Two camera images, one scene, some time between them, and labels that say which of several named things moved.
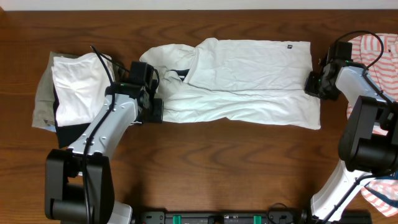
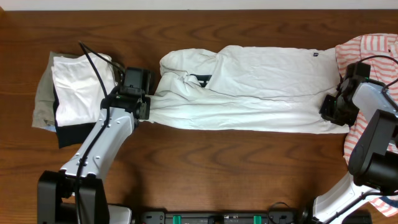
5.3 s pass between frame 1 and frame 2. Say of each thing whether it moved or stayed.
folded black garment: stayed
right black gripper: moved
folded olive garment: stayed
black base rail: stayed
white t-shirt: moved
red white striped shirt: stayed
